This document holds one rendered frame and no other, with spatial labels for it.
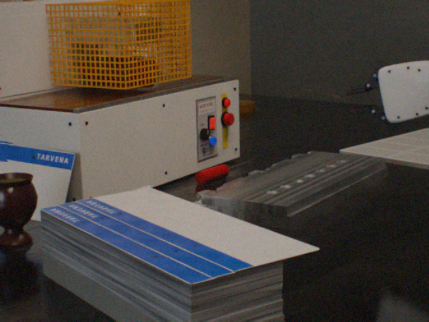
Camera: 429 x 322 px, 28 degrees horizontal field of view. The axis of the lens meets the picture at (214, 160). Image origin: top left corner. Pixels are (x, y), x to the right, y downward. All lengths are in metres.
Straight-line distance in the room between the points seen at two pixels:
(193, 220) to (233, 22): 3.34
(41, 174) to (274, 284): 0.70
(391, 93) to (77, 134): 0.56
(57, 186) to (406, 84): 0.64
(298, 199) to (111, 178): 0.36
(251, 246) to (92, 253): 0.22
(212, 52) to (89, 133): 2.79
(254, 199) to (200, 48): 2.79
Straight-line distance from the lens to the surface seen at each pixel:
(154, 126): 1.74
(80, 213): 1.24
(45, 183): 1.59
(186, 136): 1.83
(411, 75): 1.55
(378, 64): 1.59
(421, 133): 2.33
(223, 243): 1.07
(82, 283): 1.19
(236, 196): 1.54
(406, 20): 4.09
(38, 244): 1.46
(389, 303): 1.17
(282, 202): 1.49
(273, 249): 1.05
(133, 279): 1.06
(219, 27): 4.38
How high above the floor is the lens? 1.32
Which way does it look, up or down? 12 degrees down
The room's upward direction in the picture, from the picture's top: 1 degrees counter-clockwise
